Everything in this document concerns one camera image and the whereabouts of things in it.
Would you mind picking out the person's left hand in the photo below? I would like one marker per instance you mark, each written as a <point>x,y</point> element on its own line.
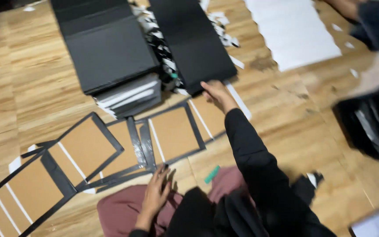
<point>153,197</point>

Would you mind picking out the person's right hand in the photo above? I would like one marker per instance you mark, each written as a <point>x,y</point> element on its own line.
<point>220,97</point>

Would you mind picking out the person's left fingers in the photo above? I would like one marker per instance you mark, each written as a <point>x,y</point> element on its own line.
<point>159,176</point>

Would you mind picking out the person's right fingers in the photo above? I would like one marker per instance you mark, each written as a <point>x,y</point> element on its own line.
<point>208,90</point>

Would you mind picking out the black box board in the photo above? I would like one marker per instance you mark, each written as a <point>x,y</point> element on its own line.
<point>189,39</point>

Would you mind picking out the brown cardboard panel black edged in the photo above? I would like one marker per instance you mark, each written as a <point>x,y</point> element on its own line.
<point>84,148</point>
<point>28,194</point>
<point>209,117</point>
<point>127,148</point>
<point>174,131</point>

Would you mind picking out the long white paper strip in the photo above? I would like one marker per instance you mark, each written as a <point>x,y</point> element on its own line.
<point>240,102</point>

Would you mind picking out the short white paper strip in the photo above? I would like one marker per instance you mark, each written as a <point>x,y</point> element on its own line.
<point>236,62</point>

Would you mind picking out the maroon trousers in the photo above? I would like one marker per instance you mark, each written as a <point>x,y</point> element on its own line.
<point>123,210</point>

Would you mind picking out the green cutter tool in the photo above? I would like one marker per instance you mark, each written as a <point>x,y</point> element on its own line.
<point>212,174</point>

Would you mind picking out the pile of black white scraps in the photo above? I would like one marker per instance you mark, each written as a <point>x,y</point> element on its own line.
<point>163,49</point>

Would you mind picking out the black garment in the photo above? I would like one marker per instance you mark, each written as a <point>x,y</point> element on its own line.
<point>209,214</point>

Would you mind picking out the large white paper sheet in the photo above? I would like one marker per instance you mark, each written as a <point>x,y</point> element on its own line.
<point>291,29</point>

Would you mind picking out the stack of black folded boxes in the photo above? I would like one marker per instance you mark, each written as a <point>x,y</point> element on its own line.
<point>110,52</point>

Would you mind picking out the black and white paper scrap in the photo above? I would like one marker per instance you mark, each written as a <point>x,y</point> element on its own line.
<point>311,182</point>

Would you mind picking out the small white paper scrap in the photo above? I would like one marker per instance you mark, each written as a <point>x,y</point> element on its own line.
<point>337,27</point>
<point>354,73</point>
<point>29,8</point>
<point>349,45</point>

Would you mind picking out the white paper offcut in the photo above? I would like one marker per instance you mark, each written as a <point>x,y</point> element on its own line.
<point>14,164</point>

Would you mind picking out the black bag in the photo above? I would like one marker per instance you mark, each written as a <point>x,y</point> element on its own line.
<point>370,121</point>

